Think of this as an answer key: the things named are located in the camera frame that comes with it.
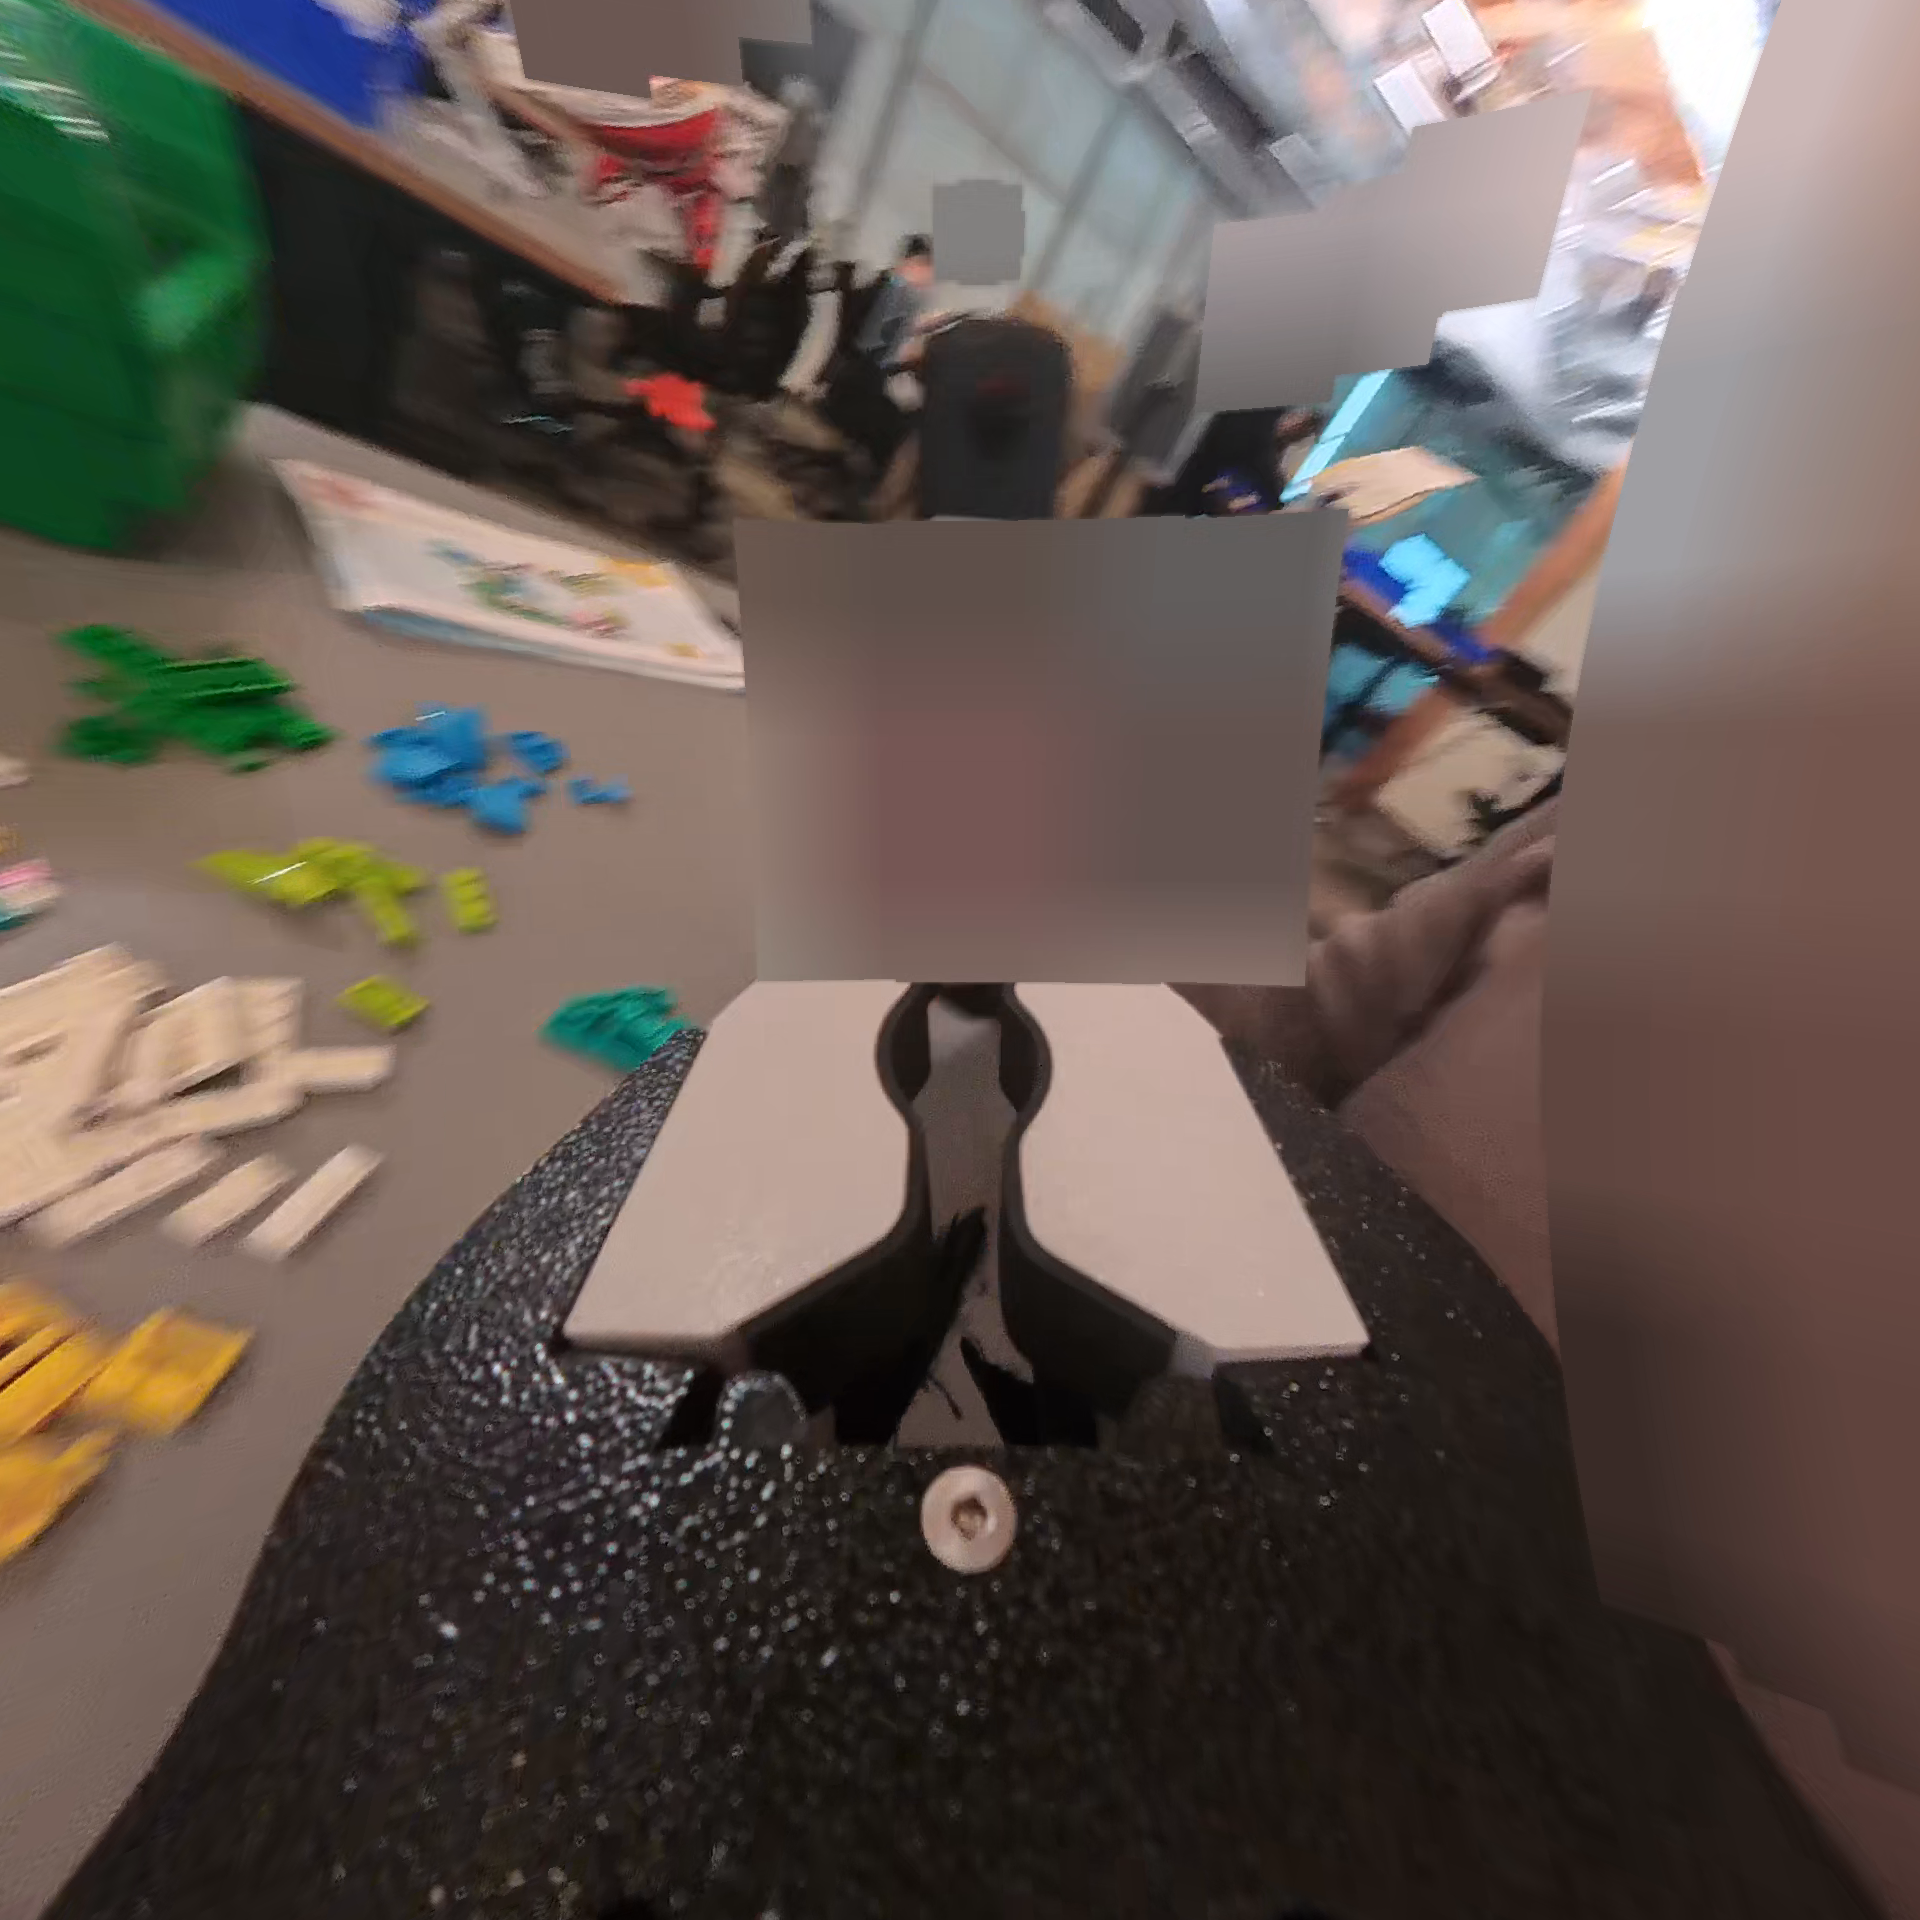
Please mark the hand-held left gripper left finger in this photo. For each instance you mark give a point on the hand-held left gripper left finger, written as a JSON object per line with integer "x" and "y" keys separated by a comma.
{"x": 751, "y": 1171}

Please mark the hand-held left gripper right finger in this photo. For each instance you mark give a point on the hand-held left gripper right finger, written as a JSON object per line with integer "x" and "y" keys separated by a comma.
{"x": 1185, "y": 1171}

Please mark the pile of blue lego pieces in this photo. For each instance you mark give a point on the pile of blue lego pieces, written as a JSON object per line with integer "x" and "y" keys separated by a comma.
{"x": 451, "y": 756}

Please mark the pile of lime lego pieces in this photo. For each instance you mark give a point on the pile of lime lego pieces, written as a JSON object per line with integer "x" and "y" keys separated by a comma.
{"x": 329, "y": 879}

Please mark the lego instruction booklet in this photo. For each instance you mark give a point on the lego instruction booklet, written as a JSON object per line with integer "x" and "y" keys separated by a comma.
{"x": 494, "y": 586}

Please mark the pile of white lego pieces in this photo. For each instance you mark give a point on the pile of white lego pieces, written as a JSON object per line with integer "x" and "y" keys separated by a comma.
{"x": 148, "y": 1079}

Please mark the pile of yellow lego pieces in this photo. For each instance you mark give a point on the pile of yellow lego pieces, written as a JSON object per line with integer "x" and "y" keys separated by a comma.
{"x": 89, "y": 1395}

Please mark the pile of green lego pieces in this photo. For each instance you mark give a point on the pile of green lego pieces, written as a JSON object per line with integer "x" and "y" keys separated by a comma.
{"x": 182, "y": 704}

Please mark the group of teal green plates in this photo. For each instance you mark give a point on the group of teal green plates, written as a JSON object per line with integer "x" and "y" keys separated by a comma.
{"x": 616, "y": 1027}

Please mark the red object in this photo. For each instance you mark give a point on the red object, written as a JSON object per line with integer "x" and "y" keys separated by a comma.
{"x": 660, "y": 158}

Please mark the white plastic bag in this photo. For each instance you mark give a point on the white plastic bag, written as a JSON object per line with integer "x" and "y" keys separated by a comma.
{"x": 1484, "y": 779}

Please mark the wooden edged table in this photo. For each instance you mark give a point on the wooden edged table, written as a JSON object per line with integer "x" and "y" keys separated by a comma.
{"x": 376, "y": 150}

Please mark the stack of green plastic bins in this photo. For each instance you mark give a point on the stack of green plastic bins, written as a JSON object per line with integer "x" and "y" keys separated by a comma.
{"x": 106, "y": 300}

